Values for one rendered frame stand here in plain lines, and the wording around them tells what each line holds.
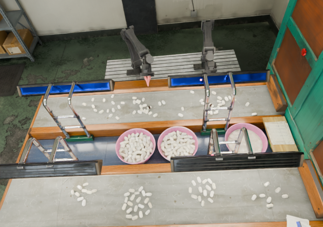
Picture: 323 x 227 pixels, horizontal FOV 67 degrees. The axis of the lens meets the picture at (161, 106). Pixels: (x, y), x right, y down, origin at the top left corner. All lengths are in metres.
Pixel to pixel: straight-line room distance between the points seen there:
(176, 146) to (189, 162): 0.46
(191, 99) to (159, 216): 0.87
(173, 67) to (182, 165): 1.21
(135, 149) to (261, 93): 1.02
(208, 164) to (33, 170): 0.86
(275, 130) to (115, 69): 1.42
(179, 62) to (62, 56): 2.05
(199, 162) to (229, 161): 0.14
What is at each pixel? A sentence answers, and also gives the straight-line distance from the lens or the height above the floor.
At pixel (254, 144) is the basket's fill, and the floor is 0.73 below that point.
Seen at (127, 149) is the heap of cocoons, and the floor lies 0.74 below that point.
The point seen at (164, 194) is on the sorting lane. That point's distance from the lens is 1.53.
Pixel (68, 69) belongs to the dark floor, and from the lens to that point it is 3.58.
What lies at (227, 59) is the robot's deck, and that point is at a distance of 2.33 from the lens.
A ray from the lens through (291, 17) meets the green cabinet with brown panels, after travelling 1.82.
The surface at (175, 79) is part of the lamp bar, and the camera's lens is 1.53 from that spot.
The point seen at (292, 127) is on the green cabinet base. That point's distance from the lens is 1.79.
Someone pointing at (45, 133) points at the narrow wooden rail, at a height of 0.76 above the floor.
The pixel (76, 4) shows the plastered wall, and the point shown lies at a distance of 3.79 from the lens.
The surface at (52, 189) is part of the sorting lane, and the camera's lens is 1.73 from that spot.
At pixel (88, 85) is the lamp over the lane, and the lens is 1.63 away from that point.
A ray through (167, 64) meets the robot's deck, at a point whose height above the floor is 0.67.
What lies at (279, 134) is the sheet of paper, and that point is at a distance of 1.76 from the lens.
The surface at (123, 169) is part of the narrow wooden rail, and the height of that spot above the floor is 0.76.
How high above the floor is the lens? 2.18
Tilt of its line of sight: 51 degrees down
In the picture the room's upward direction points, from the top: 7 degrees counter-clockwise
